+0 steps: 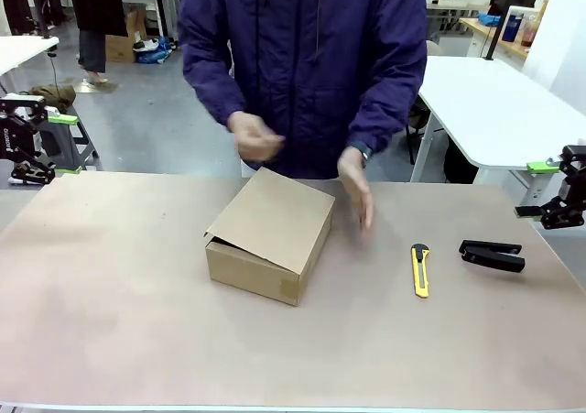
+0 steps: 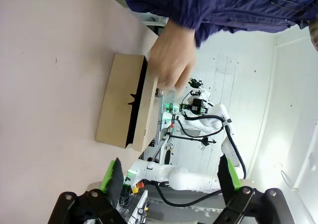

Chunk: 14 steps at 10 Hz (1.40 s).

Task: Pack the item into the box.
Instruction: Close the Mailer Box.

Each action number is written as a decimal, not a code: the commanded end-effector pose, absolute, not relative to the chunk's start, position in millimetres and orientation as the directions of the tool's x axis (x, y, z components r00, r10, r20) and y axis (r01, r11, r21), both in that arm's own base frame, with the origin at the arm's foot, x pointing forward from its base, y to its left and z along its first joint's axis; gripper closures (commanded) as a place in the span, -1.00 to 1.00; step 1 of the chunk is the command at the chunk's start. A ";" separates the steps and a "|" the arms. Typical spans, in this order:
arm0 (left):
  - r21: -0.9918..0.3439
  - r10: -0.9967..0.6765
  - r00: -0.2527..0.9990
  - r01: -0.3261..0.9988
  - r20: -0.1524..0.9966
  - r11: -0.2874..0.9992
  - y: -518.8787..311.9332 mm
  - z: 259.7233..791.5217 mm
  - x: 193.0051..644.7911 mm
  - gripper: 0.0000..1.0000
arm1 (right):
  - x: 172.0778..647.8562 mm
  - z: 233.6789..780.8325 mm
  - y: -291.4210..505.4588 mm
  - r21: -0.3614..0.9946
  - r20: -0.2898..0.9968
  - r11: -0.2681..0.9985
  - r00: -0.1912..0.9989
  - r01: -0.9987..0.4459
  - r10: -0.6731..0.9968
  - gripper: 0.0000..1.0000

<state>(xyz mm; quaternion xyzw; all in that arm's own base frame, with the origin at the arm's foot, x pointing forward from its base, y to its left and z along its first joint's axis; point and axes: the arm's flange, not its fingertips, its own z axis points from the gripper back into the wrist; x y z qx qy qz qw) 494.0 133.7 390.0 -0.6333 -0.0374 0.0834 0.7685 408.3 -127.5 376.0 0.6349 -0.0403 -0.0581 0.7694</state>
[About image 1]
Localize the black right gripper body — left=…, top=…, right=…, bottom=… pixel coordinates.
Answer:
left=560, top=144, right=586, bottom=204

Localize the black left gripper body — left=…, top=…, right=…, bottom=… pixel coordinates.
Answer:
left=0, top=110, right=46, bottom=162

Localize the brown cardboard box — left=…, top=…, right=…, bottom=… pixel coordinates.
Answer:
left=203, top=167, right=337, bottom=308

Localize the person's right forearm purple sleeve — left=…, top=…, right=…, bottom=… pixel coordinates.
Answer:
left=181, top=60, right=247, bottom=129

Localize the person's left forearm purple sleeve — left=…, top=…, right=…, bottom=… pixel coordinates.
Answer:
left=346, top=62, right=428, bottom=154

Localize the person's left hand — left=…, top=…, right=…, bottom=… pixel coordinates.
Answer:
left=337, top=146, right=375, bottom=232

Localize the person's right hand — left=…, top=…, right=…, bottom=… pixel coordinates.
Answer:
left=226, top=110, right=287, bottom=165

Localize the grey folding stand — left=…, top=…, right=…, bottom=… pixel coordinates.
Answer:
left=41, top=109, right=101, bottom=172

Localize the olive green cloth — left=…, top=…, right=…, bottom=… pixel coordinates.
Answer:
left=29, top=83, right=78, bottom=113

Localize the large white table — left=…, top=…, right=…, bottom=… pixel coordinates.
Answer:
left=410, top=54, right=586, bottom=206

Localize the small white table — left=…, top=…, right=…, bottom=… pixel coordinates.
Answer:
left=0, top=34, right=61, bottom=79

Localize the black stapler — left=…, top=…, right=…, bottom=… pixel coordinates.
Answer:
left=458, top=239, right=526, bottom=274

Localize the black bag under table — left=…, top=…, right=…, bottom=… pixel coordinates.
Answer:
left=442, top=136, right=480, bottom=185

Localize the brown cardboard carton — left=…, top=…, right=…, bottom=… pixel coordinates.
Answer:
left=104, top=8, right=148, bottom=64

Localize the bystander in long black coat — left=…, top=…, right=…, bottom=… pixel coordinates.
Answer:
left=68, top=0, right=130, bottom=85

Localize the blue plastic bag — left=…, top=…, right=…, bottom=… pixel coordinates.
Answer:
left=134, top=37, right=174, bottom=65

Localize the thick black pole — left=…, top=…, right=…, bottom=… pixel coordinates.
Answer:
left=27, top=0, right=51, bottom=39

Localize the black chair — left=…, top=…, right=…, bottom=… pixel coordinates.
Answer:
left=407, top=95, right=430, bottom=166

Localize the orange drink bottle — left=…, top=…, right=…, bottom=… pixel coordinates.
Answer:
left=520, top=14, right=541, bottom=49

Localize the slim black stand pole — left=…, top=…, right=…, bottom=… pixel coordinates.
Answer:
left=483, top=5, right=515, bottom=62

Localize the wooden top workbench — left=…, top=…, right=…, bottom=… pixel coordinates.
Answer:
left=459, top=16, right=533, bottom=60

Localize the dark blue bottle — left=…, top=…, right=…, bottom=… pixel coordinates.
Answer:
left=501, top=11, right=525, bottom=44

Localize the yellow black utility knife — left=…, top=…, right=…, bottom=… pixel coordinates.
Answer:
left=410, top=243, right=432, bottom=299

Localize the purple jacket torso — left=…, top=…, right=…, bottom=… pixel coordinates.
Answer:
left=177, top=0, right=429, bottom=180

